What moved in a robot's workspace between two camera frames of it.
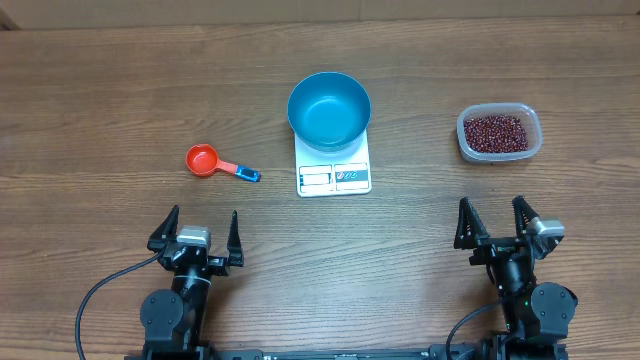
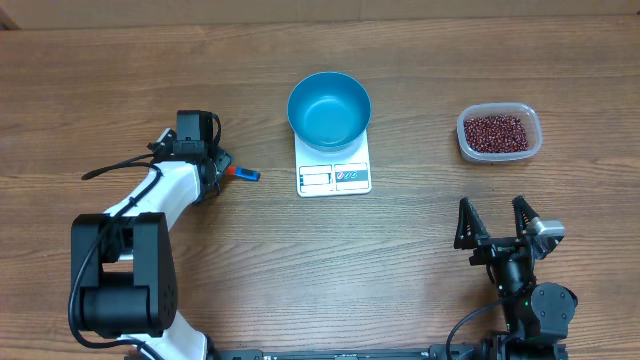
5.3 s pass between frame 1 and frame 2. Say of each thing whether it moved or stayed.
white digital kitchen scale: stayed
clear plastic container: stayed
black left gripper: moved
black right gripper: stayed
